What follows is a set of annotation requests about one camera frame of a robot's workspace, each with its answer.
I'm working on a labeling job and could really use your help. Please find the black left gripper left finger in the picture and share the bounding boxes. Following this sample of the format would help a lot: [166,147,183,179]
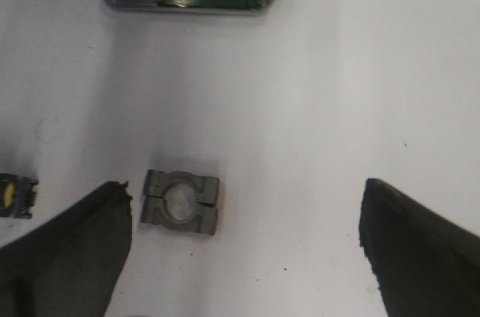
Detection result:
[1,181,132,316]

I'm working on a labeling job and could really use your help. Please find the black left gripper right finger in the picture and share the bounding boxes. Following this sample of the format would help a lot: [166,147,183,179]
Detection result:
[358,178,479,316]

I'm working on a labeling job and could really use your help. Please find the grey metal clamp block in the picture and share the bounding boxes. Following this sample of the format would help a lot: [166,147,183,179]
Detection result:
[140,169,220,236]

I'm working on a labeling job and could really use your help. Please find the red emergency stop button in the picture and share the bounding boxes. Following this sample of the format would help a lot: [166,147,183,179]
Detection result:
[1,173,39,220]

